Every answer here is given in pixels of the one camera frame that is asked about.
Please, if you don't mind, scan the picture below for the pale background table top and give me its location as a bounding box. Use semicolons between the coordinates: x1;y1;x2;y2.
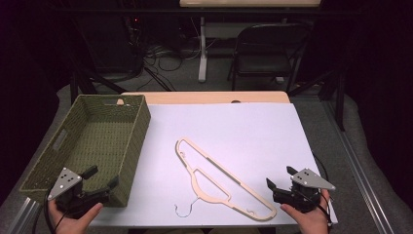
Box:
178;0;322;9

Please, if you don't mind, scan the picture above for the white table sheet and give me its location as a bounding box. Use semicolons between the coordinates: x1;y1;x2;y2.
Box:
90;102;339;228

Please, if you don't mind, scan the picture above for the black metal stand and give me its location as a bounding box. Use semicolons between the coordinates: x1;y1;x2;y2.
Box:
69;61;129;98
287;66;347;133

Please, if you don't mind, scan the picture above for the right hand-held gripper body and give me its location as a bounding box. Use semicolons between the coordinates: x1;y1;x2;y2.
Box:
272;168;337;215

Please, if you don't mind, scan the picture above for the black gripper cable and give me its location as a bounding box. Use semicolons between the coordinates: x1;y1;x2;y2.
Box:
311;151;335;229
43;190;67;234

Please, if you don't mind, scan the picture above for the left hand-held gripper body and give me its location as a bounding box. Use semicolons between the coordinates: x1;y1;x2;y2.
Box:
47;167;111;219

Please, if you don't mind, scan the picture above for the person's right hand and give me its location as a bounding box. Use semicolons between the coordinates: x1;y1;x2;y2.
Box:
280;189;332;234

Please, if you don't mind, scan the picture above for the aluminium rail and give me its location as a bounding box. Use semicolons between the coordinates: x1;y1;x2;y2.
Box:
322;99;396;234
6;196;41;234

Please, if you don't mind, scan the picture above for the light wooden table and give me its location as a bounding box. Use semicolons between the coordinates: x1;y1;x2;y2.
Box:
121;91;291;105

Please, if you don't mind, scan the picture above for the bundle of floor cables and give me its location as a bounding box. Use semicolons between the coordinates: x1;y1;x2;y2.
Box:
129;38;203;93

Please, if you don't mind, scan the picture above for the person's left hand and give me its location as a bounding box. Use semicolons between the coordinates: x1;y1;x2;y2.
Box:
48;198;104;234

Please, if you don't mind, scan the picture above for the black folding chair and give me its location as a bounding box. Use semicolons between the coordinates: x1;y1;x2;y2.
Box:
226;21;314;93

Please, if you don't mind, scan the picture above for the green woven basket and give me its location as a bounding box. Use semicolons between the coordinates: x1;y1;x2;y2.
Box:
19;94;152;209

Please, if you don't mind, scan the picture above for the wooden clothes hanger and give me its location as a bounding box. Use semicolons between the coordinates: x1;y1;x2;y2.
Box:
173;136;279;223

